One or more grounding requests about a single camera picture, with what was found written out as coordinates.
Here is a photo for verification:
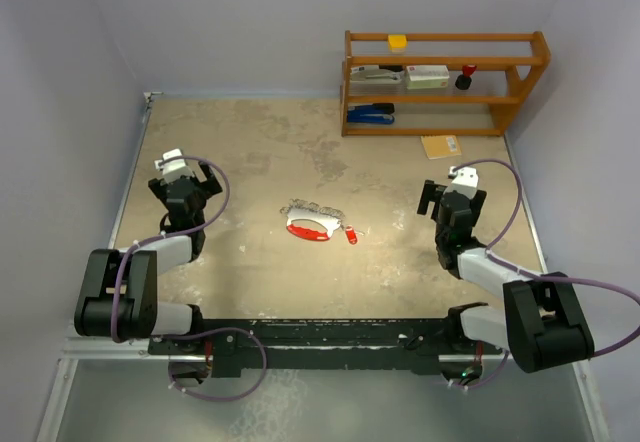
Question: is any red key fob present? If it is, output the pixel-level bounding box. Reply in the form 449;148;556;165
345;226;358;245

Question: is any silver red key holder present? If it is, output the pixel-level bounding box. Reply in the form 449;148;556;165
280;199;345;242

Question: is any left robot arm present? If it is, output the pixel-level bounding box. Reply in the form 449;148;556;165
74;152;230;354

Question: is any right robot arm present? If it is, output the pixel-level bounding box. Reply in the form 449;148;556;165
417;180;595;373

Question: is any blue black stapler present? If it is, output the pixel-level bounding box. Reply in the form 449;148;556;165
347;103;395;125

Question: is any red black stamp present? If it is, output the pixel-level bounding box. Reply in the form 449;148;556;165
455;65;477;91

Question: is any white staples box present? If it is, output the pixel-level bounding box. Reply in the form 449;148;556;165
405;65;450;89

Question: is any wooden shelf rack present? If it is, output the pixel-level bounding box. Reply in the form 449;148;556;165
340;31;551;136

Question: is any grey stapler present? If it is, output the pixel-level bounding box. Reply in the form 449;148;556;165
350;65;404;85

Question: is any yellow block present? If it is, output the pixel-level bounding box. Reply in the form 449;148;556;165
387;34;408;53

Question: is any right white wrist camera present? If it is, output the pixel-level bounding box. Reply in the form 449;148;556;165
444;166;479;199

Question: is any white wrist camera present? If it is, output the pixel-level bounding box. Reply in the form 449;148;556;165
154;149;194;184
444;166;479;199

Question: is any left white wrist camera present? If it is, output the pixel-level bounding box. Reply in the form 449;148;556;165
154;149;194;184

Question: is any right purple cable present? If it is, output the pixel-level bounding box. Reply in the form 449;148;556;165
447;158;640;393

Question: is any black base frame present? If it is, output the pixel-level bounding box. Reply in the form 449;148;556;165
149;318;478;378

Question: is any aluminium rail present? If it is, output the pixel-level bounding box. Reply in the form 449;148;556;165
62;336;149;360

